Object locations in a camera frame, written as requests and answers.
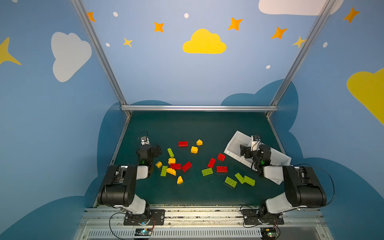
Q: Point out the green brick front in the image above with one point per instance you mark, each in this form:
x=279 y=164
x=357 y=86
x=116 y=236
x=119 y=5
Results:
x=232 y=183

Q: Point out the red long brick centre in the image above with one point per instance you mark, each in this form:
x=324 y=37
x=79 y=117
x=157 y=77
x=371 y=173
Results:
x=211 y=163

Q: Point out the red brick far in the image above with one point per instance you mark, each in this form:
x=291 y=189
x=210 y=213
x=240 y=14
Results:
x=183 y=144

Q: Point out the red brick cluster left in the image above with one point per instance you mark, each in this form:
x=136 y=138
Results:
x=175 y=166

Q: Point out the right controller board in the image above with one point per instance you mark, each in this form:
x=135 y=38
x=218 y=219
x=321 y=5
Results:
x=269 y=234

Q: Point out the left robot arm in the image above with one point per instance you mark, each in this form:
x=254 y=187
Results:
x=118 y=189

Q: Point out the yellow square brick cluster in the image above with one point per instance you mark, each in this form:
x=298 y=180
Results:
x=171 y=161

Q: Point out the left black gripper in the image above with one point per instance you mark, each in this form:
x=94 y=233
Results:
x=154 y=151

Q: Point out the yellow slope brick far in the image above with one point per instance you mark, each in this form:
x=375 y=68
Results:
x=199 y=142

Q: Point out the left controller board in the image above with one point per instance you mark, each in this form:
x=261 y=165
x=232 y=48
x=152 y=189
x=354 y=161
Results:
x=143 y=232

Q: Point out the aluminium frame right post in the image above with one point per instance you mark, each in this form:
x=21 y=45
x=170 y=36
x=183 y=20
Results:
x=311 y=38

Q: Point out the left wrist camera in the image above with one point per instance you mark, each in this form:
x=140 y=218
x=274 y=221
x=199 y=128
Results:
x=144 y=140

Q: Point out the yellow square brick far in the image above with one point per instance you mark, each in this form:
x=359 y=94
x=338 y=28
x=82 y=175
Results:
x=194 y=150

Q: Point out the red brick cluster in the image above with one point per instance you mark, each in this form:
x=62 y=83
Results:
x=186 y=167
x=175 y=166

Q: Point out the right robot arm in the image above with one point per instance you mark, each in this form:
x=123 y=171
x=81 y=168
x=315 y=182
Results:
x=302 y=186

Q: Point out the yellow slope brick front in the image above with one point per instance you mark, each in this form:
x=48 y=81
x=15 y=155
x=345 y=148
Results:
x=180 y=180

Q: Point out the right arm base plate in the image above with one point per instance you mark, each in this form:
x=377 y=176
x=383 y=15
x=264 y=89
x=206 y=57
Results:
x=253 y=217

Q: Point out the controller board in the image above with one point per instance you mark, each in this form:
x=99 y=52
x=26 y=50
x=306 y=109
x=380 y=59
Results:
x=269 y=234
x=143 y=232

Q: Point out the red brick cluster right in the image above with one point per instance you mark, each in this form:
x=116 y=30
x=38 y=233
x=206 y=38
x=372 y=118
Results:
x=186 y=167

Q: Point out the aluminium frame post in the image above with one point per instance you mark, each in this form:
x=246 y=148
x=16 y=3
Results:
x=88 y=26
x=311 y=38

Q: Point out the white three-compartment bin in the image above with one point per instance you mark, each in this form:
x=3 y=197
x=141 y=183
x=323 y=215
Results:
x=240 y=144

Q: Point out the red brick centre lower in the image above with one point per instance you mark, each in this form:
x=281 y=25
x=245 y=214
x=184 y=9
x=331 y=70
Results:
x=222 y=169

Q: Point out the aluminium frame rear bar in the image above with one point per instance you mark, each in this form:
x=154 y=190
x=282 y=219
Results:
x=199 y=108

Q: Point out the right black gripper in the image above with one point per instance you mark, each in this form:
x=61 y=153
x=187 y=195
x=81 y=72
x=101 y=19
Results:
x=246 y=150

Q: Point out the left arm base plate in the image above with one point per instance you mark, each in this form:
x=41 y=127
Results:
x=148 y=218

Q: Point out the front aluminium rail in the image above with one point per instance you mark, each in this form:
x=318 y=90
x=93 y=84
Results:
x=201 y=223

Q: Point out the yellow curved brick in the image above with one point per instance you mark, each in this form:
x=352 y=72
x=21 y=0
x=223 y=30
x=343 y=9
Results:
x=171 y=171

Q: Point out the aluminium frame left post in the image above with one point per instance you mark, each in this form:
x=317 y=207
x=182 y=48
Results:
x=88 y=26

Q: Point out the small yellow slope brick left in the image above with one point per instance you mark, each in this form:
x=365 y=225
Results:
x=159 y=164

